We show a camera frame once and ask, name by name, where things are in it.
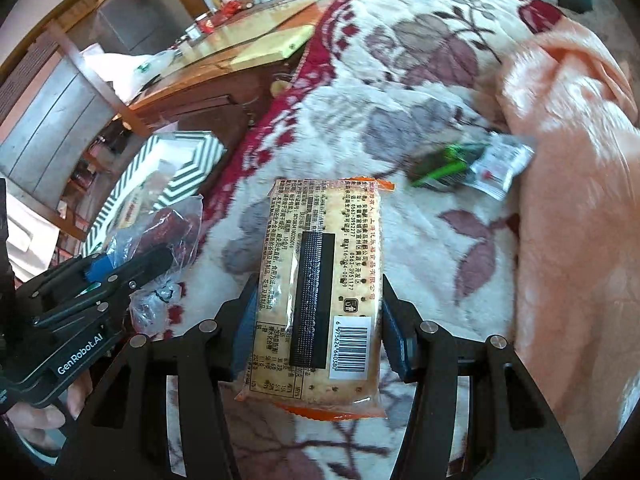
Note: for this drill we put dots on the clear packet of dark fruit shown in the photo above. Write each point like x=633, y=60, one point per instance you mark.
x=165, y=230

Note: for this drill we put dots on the grey metal cabinet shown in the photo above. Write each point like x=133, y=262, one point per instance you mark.
x=125, y=20

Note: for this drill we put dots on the peach blanket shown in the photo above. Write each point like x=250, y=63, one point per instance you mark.
x=575, y=210

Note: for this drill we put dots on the white paper sheets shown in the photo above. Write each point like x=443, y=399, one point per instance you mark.
x=27, y=240

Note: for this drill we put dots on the small white packet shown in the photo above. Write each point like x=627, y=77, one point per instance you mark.
x=500, y=165

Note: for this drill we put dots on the red white floral blanket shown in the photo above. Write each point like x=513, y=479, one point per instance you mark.
x=400, y=110

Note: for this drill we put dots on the person's left hand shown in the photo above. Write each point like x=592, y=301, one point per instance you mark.
x=35, y=422

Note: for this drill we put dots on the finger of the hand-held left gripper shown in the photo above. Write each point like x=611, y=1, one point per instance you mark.
x=147, y=262
x=97, y=267

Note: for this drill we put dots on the red gift box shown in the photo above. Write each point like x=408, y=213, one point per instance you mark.
x=210, y=22

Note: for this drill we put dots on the white plastic bag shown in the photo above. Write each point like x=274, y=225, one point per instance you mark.
x=150, y=67

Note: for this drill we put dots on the wooden cabinet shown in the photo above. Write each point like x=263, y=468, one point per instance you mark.
x=215, y=90

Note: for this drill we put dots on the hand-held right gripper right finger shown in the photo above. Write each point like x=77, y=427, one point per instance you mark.
x=395, y=340

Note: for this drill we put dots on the pale yellow board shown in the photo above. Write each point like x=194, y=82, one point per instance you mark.
x=270, y=47

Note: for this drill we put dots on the green striped white box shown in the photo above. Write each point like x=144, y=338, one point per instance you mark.
x=195, y=160

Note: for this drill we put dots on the orange cracker packet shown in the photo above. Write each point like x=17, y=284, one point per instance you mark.
x=280, y=260

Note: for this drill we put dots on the red plush toy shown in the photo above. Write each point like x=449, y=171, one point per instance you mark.
x=232, y=2

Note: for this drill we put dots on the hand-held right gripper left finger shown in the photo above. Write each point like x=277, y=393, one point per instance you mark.
x=245, y=322

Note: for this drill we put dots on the dark green bright-striped packet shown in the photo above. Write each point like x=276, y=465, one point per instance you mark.
x=440, y=165

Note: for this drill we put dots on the wooden chair frame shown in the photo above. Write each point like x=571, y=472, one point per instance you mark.
x=100, y=90

